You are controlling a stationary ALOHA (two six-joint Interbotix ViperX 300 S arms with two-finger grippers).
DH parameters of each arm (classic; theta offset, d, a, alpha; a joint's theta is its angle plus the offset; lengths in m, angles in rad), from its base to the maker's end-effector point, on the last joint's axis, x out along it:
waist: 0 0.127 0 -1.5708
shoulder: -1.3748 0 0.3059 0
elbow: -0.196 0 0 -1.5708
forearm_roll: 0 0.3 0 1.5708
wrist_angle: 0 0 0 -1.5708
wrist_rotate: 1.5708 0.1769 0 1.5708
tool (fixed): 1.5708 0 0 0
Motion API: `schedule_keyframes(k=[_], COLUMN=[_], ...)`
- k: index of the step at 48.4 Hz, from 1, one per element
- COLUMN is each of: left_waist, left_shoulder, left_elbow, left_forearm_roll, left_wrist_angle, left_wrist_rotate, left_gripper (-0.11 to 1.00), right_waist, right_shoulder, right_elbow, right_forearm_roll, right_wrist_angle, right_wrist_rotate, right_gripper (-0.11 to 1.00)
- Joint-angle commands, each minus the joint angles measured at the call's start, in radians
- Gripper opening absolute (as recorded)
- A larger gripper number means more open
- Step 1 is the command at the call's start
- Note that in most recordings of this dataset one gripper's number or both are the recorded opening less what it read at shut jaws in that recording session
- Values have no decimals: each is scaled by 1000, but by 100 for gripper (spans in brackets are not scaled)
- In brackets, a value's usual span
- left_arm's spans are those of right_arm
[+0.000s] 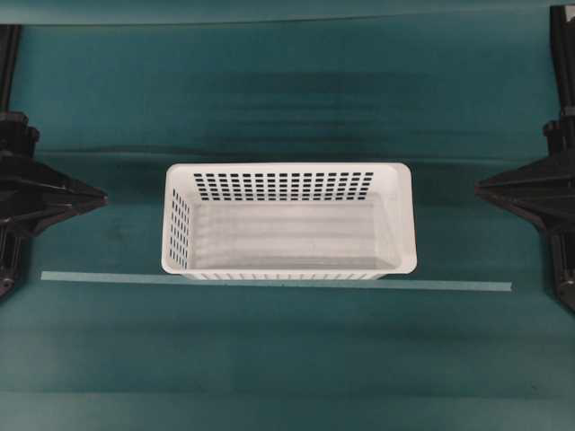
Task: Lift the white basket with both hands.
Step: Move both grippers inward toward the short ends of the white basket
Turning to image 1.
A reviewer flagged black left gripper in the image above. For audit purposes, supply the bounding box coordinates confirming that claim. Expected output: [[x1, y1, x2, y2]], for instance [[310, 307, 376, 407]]
[[1, 111, 108, 237]]

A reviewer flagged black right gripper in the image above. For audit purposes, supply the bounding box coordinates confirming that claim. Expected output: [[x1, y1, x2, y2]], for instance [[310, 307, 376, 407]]
[[474, 117, 574, 233]]

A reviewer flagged white perforated plastic basket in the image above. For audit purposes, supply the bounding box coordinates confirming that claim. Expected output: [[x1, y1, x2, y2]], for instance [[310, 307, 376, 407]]
[[161, 163, 418, 281]]

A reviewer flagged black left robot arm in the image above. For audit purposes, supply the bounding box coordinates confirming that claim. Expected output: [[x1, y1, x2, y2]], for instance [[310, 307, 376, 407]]
[[1, 24, 108, 300]]

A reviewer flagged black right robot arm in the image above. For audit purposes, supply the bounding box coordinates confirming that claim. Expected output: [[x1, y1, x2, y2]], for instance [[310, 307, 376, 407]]
[[474, 5, 574, 311]]

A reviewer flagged light green tape strip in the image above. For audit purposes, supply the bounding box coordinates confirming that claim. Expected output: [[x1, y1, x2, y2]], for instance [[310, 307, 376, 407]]
[[40, 271, 512, 293]]

